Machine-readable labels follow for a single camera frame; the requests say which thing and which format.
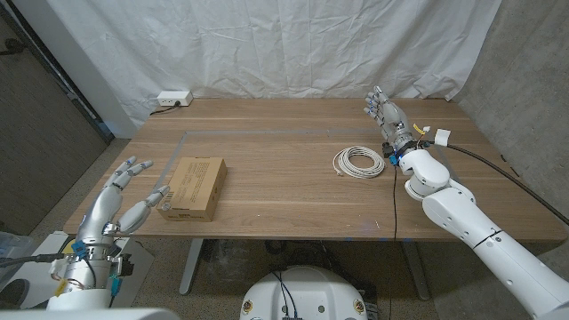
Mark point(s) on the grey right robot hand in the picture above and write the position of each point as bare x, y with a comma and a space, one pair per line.
393, 122

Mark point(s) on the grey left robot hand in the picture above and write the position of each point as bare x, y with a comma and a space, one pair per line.
104, 213

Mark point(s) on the small silver coin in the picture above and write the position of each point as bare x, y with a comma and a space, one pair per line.
166, 206

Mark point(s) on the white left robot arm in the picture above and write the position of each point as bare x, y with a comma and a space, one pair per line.
84, 275

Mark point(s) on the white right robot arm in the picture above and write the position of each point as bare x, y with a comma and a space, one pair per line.
449, 209

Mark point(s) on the brown cardboard box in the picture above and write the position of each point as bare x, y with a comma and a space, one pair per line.
195, 186

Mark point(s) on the white floor board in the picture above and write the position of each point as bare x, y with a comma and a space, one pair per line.
35, 271

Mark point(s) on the grey table leg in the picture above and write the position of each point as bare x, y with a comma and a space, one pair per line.
415, 271
190, 266

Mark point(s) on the clear plastic bin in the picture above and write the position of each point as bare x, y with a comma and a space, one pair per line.
11, 253

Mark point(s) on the black round floor disc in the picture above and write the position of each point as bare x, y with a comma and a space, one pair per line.
11, 293

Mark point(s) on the white power strip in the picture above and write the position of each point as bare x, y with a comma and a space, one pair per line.
174, 98

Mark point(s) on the white backdrop cloth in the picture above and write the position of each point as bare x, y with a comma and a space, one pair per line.
266, 44

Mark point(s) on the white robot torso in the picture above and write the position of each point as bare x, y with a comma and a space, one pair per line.
306, 289

